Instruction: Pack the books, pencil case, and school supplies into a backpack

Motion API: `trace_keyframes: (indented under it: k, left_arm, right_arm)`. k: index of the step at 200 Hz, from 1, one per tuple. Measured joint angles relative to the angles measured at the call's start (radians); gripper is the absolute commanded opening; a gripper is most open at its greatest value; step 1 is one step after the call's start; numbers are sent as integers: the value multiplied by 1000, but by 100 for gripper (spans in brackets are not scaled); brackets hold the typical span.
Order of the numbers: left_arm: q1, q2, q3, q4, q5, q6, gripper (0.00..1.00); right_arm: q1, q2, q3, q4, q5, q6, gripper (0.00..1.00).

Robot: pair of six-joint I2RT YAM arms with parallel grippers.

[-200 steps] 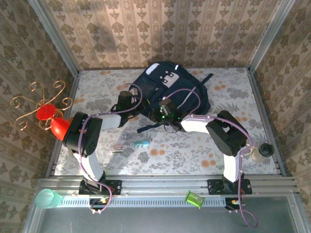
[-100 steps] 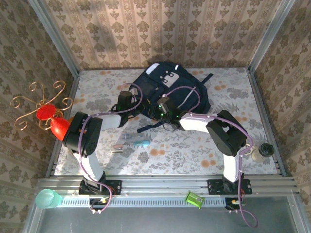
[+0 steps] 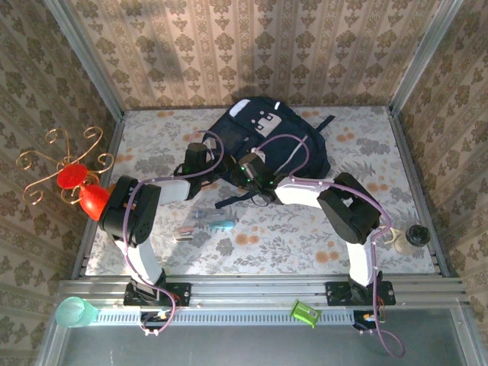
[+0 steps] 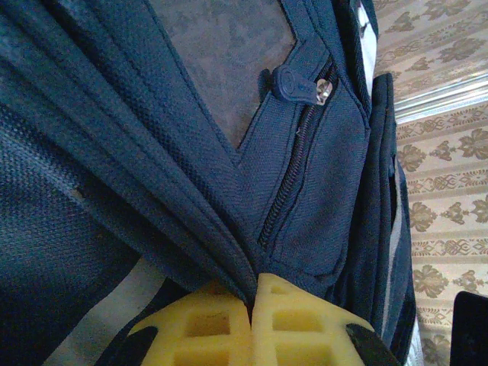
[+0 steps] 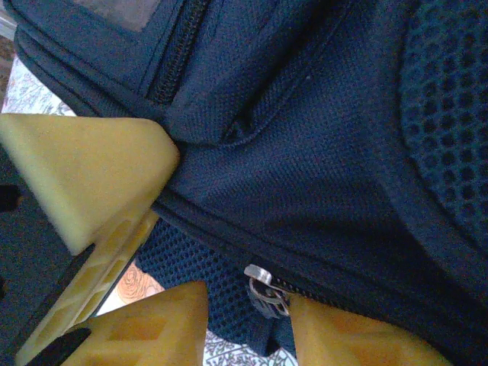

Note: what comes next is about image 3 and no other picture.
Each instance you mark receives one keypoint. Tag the aluminium frame post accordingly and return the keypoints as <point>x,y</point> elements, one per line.
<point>91,65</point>
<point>425,53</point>

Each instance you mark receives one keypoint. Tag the beige wishbone-shaped object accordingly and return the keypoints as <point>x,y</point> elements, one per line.
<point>388,241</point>

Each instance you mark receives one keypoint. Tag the aluminium side rail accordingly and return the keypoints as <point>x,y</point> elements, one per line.
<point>114,137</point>
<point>406,152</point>

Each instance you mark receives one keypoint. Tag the teal toothbrush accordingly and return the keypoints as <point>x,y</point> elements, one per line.
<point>222,224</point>

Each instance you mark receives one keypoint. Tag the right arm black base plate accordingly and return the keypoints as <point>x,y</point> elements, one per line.
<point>335,293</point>

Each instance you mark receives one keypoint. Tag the navy blue backpack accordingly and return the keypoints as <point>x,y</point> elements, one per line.
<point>316,158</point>

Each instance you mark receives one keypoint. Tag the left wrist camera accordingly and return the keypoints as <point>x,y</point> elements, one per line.
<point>208,142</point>

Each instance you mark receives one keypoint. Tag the red egg-shaped vase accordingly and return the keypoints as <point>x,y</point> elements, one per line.
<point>93,202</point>

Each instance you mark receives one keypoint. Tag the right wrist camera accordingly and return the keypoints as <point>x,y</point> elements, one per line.
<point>259,153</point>

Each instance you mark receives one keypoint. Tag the green pencil sharpener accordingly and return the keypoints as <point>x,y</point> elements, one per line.
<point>305,312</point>

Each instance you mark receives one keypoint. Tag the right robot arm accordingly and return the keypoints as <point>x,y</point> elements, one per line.
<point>350,213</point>

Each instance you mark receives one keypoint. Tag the aluminium front rail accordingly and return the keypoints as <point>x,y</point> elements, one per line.
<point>248,289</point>

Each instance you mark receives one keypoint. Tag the glass bottle black cap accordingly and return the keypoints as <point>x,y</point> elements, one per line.
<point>417,234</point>

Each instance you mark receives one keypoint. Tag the grey metal sheet panel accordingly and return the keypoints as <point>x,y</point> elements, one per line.
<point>228,347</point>

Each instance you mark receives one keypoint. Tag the teal plastic cup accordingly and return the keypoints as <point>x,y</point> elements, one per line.
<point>70,312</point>

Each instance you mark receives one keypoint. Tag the floral print tablecloth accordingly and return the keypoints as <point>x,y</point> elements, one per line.
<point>267,263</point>

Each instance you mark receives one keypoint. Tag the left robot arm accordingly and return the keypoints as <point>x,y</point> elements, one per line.
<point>126,213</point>

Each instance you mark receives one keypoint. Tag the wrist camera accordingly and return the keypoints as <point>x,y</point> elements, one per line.
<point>259,153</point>
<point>208,142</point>

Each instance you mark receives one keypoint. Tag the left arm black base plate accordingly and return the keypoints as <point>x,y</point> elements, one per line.
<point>183,293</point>

